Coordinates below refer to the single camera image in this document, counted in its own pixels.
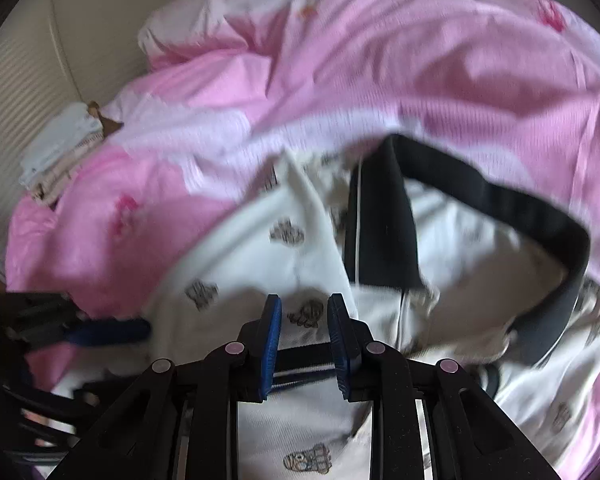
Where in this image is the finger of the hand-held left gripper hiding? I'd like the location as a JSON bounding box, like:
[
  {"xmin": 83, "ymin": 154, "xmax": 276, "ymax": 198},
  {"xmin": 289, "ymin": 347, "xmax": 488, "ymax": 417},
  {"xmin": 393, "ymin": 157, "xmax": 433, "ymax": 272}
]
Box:
[{"xmin": 67, "ymin": 316, "xmax": 153, "ymax": 350}]

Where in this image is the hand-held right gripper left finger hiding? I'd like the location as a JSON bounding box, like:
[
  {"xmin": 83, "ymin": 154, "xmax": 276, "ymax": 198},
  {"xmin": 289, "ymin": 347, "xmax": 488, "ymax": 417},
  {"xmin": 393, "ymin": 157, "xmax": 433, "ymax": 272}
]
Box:
[{"xmin": 50, "ymin": 294, "xmax": 283, "ymax": 480}]

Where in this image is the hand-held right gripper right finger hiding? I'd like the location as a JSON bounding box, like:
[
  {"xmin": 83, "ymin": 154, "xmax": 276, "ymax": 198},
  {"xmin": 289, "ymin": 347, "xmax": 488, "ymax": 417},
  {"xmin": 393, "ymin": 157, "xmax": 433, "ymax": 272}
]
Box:
[{"xmin": 327, "ymin": 292, "xmax": 543, "ymax": 480}]

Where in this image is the white printed polo shirt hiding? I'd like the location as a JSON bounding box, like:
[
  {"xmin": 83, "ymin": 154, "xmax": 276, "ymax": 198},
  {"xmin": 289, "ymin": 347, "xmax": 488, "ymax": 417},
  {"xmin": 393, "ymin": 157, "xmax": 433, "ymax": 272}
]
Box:
[{"xmin": 55, "ymin": 132, "xmax": 600, "ymax": 480}]

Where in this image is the stack of folded clothes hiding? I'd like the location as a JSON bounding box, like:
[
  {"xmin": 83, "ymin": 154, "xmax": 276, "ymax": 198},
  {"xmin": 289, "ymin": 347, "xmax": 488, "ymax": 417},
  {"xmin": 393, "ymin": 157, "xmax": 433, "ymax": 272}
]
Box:
[{"xmin": 20, "ymin": 102, "xmax": 103, "ymax": 186}]

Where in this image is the folded light clothes stack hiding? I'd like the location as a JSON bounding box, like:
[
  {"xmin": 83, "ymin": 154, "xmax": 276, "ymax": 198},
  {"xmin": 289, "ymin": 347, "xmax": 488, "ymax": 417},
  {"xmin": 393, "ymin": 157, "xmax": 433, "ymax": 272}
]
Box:
[{"xmin": 32, "ymin": 101, "xmax": 123, "ymax": 206}]

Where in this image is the cream folded garment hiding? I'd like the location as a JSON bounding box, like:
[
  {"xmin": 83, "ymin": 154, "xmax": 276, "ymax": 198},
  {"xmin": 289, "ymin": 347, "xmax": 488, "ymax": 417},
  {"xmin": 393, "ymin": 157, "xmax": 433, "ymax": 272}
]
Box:
[{"xmin": 30, "ymin": 135, "xmax": 106, "ymax": 196}]

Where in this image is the white wardrobe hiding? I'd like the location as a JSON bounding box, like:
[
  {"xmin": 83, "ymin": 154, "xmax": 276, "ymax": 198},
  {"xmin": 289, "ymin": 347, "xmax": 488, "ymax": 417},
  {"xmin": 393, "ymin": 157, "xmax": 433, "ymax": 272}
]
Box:
[{"xmin": 0, "ymin": 0, "xmax": 201, "ymax": 281}]

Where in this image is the pink floral duvet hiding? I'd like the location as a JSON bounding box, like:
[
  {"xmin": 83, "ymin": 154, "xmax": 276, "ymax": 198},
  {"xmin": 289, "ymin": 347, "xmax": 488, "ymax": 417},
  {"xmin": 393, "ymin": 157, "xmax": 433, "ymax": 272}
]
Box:
[{"xmin": 5, "ymin": 0, "xmax": 600, "ymax": 441}]

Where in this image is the pink and white pillow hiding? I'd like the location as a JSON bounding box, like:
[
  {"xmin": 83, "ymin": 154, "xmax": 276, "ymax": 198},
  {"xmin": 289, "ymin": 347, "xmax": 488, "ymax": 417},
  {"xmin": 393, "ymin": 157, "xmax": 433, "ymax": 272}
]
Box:
[{"xmin": 137, "ymin": 0, "xmax": 381, "ymax": 71}]

